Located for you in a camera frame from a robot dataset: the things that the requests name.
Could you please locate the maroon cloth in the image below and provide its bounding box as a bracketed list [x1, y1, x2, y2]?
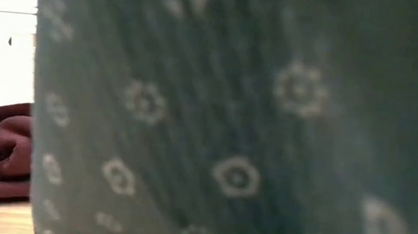
[0, 100, 38, 206]

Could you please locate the teal flower print cloth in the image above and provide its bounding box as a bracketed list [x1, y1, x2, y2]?
[16, 0, 418, 234]

